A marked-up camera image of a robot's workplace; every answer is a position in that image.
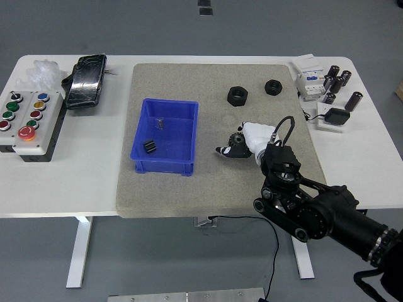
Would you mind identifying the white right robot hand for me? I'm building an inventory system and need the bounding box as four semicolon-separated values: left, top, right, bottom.
215;121;277;159

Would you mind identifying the large black bevel gear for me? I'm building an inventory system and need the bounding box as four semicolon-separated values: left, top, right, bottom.
227;131;246;148

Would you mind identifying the large black hex nut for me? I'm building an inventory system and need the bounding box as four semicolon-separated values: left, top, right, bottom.
227;86;250;108

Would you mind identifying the small black hex nut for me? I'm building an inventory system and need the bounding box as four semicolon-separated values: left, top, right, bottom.
264;79;283;96

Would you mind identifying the blue plastic box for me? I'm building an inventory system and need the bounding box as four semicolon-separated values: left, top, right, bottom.
130;98;200;176

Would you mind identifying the white emergency-stop button box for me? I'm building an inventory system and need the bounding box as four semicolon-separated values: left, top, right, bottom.
12;91;65;164

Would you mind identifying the white four-button control box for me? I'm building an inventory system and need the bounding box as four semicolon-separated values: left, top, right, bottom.
0;91;34;154

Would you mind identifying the white square plate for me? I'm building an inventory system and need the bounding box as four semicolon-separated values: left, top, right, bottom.
314;102;346;134

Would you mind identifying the white circuit breaker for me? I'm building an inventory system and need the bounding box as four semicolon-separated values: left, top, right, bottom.
290;53;327;102

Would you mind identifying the black square puck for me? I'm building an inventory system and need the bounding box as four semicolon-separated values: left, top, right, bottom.
324;108;351;127

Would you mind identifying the grey-brown mat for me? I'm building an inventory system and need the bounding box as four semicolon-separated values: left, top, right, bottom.
115;64;331;219

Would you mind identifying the white table leg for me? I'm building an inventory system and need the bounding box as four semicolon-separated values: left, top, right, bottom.
291;237;315;280
65;216;93;289

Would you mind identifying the silver metal plate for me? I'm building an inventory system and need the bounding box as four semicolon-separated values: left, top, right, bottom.
107;287;268;302

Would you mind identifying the black wrapped pack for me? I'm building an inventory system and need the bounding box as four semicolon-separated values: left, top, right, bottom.
61;53;108;111

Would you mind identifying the crumpled clear plastic bag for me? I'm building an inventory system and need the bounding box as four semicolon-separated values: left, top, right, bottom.
15;59;69;92

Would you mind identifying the thin black puck cable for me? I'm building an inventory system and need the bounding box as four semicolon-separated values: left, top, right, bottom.
300;108;327;122

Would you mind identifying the silver under-table bracket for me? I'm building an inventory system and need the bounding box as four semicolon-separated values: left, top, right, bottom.
193;216;219;228

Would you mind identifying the black floor cable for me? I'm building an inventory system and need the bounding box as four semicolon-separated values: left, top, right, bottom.
207;215;280;302

